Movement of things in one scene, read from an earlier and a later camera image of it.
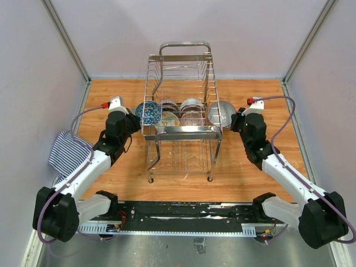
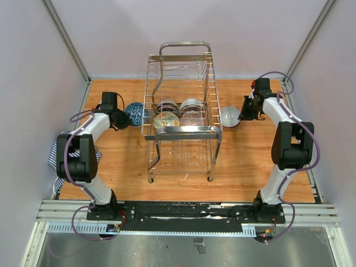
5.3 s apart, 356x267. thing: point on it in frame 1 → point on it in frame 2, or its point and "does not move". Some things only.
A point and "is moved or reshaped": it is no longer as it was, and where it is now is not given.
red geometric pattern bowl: [192, 108] does not move
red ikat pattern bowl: [192, 118] does not move
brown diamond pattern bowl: [168, 102] does not move
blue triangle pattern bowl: [149, 112] is moved or reshaped
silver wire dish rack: [181, 123] does not move
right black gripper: [236, 118] → [244, 114]
